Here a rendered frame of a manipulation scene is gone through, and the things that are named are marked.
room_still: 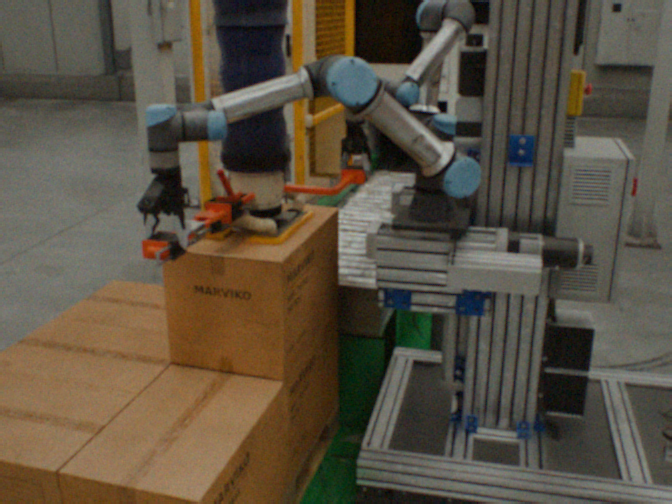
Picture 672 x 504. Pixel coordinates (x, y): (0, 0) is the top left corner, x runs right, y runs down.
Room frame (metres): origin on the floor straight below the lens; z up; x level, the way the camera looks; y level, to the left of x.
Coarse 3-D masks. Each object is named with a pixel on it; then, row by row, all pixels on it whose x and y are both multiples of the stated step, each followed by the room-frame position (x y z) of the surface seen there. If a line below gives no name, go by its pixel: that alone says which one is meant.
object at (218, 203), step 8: (208, 200) 2.09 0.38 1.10; (216, 200) 2.12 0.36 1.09; (224, 200) 2.12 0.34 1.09; (232, 200) 2.11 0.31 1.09; (240, 200) 2.09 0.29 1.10; (208, 208) 2.05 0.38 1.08; (216, 208) 2.04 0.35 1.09; (224, 208) 2.04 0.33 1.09; (232, 208) 2.04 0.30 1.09; (240, 208) 2.10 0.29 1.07; (232, 216) 2.04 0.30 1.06; (240, 216) 2.08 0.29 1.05
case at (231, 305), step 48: (240, 240) 2.17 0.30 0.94; (288, 240) 2.17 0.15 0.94; (336, 240) 2.52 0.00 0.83; (192, 288) 2.06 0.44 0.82; (240, 288) 2.01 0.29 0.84; (288, 288) 2.03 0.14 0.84; (336, 288) 2.52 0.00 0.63; (192, 336) 2.07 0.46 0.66; (240, 336) 2.02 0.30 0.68; (288, 336) 2.02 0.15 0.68
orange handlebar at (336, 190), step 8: (352, 176) 2.46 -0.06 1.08; (344, 184) 2.36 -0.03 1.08; (240, 192) 2.24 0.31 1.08; (296, 192) 2.32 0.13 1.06; (304, 192) 2.31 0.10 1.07; (312, 192) 2.30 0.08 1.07; (320, 192) 2.29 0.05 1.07; (328, 192) 2.28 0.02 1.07; (336, 192) 2.29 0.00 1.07; (248, 200) 2.18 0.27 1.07; (200, 216) 1.96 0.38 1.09; (208, 216) 1.96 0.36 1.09; (216, 216) 1.97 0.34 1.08; (224, 216) 2.02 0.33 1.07; (208, 224) 1.92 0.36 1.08; (152, 248) 1.70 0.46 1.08; (160, 248) 1.70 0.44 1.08
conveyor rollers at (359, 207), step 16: (384, 176) 4.69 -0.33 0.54; (400, 176) 4.70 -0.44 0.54; (352, 192) 4.29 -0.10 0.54; (368, 192) 4.30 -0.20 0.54; (384, 192) 4.27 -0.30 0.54; (352, 208) 3.94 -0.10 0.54; (368, 208) 3.93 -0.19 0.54; (384, 208) 3.91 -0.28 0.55; (352, 224) 3.60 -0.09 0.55; (368, 224) 3.65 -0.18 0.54; (352, 240) 3.39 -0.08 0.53; (352, 256) 3.12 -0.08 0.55; (352, 272) 2.93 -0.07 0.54; (368, 272) 2.91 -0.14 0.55
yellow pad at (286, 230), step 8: (296, 216) 2.36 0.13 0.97; (304, 216) 2.37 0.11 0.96; (312, 216) 2.43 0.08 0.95; (280, 224) 2.25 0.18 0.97; (288, 224) 2.27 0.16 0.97; (296, 224) 2.28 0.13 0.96; (280, 232) 2.18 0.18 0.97; (288, 232) 2.20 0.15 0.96; (256, 240) 2.14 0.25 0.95; (264, 240) 2.13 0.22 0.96; (272, 240) 2.13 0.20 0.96; (280, 240) 2.13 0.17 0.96
